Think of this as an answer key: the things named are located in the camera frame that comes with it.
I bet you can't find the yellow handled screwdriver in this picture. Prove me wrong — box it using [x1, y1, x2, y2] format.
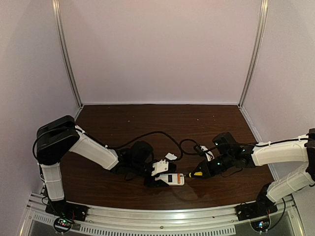
[184, 172, 203, 178]

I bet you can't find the white remote control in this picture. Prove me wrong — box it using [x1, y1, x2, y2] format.
[169, 174, 185, 186]

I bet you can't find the white battery cover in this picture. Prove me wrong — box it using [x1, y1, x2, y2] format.
[165, 153, 178, 161]

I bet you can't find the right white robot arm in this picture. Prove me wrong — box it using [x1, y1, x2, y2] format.
[188, 128, 315, 207]

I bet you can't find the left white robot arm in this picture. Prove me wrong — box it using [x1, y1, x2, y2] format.
[32, 115, 170, 202]

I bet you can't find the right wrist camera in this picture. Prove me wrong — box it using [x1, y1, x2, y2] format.
[194, 145, 215, 161]

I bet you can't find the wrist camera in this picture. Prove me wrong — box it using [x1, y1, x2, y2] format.
[151, 159, 177, 177]
[194, 145, 215, 161]

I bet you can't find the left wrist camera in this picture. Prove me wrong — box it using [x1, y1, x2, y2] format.
[151, 159, 177, 177]

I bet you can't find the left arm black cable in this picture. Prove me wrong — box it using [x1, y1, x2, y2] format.
[105, 131, 183, 160]

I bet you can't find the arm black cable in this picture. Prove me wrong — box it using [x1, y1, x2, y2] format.
[105, 131, 183, 160]
[179, 139, 315, 160]

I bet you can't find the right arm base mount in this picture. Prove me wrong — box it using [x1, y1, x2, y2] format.
[235, 202, 278, 233]

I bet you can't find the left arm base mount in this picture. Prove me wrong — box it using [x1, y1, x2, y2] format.
[45, 201, 88, 234]

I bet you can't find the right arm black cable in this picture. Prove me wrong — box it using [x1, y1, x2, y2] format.
[179, 139, 315, 160]

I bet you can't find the front aluminium rail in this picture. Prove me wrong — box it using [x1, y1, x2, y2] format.
[17, 193, 306, 236]

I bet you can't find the right aluminium frame post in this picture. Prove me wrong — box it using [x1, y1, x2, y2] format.
[238, 0, 269, 109]

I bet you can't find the aluminium frame post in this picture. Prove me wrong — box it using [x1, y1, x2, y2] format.
[52, 0, 83, 108]
[238, 0, 269, 109]

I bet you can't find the left aluminium frame post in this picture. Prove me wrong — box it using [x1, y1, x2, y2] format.
[52, 0, 83, 108]

